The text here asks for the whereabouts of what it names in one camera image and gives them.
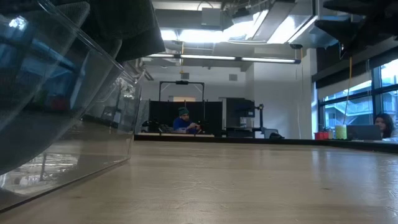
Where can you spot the black aluminium frame rail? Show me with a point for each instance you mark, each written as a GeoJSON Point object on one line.
{"type": "Point", "coordinates": [295, 143]}

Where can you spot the black rounded object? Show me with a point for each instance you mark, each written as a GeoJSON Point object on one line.
{"type": "Point", "coordinates": [276, 136]}

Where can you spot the square wall vent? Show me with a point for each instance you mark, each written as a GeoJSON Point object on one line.
{"type": "Point", "coordinates": [233, 77]}
{"type": "Point", "coordinates": [185, 76]}

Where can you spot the red box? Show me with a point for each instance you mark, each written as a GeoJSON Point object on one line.
{"type": "Point", "coordinates": [321, 136]}

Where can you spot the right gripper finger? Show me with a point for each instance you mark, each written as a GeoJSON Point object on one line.
{"type": "Point", "coordinates": [367, 7]}
{"type": "Point", "coordinates": [345, 29]}

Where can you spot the clear plastic bin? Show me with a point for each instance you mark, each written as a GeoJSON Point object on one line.
{"type": "Point", "coordinates": [46, 140]}

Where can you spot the dark laptop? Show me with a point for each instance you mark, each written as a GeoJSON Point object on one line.
{"type": "Point", "coordinates": [363, 133]}

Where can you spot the large window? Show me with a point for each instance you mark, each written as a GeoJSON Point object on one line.
{"type": "Point", "coordinates": [354, 109]}

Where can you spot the person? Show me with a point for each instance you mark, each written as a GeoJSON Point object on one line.
{"type": "Point", "coordinates": [385, 124]}
{"type": "Point", "coordinates": [180, 124]}

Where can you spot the grey hanging cloth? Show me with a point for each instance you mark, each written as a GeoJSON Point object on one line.
{"type": "Point", "coordinates": [143, 115]}

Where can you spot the black partition screen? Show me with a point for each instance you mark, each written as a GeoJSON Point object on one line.
{"type": "Point", "coordinates": [211, 115]}

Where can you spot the silver ceiling duct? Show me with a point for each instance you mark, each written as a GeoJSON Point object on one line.
{"type": "Point", "coordinates": [280, 25]}

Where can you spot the long ceiling light bar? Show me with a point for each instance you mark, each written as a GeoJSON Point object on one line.
{"type": "Point", "coordinates": [217, 57]}

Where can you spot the yellow-green container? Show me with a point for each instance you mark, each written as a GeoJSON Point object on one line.
{"type": "Point", "coordinates": [341, 132]}

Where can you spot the black monitor on stand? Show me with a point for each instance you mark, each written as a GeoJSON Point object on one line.
{"type": "Point", "coordinates": [239, 109]}

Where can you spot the black camera stand frame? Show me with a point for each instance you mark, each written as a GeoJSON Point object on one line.
{"type": "Point", "coordinates": [182, 82]}

